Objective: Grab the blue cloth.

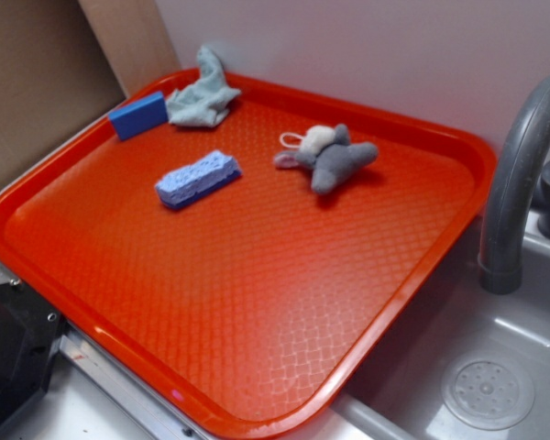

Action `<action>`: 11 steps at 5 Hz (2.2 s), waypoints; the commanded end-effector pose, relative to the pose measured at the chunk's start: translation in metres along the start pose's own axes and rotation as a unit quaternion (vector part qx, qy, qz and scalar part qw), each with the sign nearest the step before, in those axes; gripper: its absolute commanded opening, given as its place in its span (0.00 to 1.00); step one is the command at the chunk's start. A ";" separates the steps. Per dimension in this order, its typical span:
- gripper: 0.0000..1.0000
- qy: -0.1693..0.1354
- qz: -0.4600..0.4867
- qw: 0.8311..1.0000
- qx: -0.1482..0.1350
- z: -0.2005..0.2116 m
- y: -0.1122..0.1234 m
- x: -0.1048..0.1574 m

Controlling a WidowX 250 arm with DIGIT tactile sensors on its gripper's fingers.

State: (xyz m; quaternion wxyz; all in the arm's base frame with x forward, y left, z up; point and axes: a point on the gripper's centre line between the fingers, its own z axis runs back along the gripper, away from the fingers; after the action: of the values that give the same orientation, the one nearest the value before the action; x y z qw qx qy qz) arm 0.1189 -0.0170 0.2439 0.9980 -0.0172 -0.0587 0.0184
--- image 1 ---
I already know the light blue cloth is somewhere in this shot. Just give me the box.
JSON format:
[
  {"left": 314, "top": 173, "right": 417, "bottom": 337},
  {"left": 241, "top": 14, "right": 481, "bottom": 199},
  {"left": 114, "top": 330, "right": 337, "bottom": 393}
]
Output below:
[{"left": 166, "top": 45, "right": 241, "bottom": 128}]

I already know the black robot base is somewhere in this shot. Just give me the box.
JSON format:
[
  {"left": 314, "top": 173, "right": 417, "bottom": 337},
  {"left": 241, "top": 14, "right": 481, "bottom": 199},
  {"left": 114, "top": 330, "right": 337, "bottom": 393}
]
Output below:
[{"left": 0, "top": 280, "right": 65, "bottom": 434}]

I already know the grey plush elephant toy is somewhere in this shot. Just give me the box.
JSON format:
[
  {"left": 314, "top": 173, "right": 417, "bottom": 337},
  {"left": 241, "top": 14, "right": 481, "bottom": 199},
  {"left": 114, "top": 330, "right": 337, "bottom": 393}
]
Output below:
[{"left": 273, "top": 124, "right": 379, "bottom": 195}]

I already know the blue sponge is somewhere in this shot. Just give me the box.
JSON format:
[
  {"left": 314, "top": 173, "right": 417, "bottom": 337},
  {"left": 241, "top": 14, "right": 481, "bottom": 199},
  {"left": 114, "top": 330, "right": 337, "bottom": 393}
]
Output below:
[{"left": 155, "top": 150, "right": 242, "bottom": 210}]

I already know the blue rectangular block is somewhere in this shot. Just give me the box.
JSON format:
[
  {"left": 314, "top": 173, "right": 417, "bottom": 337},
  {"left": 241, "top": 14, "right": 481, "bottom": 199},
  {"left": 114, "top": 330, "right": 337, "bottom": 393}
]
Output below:
[{"left": 108, "top": 92, "right": 169, "bottom": 140}]

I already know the grey toy faucet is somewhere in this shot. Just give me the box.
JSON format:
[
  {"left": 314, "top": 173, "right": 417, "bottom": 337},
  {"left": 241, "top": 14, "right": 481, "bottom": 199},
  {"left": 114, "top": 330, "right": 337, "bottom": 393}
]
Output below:
[{"left": 478, "top": 76, "right": 550, "bottom": 295}]

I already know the grey toy sink basin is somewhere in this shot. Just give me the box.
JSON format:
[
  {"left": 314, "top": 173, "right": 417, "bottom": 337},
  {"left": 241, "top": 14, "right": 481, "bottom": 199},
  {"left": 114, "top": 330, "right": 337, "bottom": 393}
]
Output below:
[{"left": 333, "top": 212, "right": 550, "bottom": 439}]

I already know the brown cardboard panel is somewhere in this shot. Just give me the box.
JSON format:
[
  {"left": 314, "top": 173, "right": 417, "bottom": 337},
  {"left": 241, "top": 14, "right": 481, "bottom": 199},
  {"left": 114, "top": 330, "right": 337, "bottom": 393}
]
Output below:
[{"left": 0, "top": 1, "right": 180, "bottom": 190}]

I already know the silver metal rail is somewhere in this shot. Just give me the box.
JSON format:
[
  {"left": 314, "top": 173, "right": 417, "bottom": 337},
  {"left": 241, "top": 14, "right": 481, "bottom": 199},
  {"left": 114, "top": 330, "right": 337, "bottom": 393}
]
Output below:
[{"left": 0, "top": 249, "right": 198, "bottom": 440}]

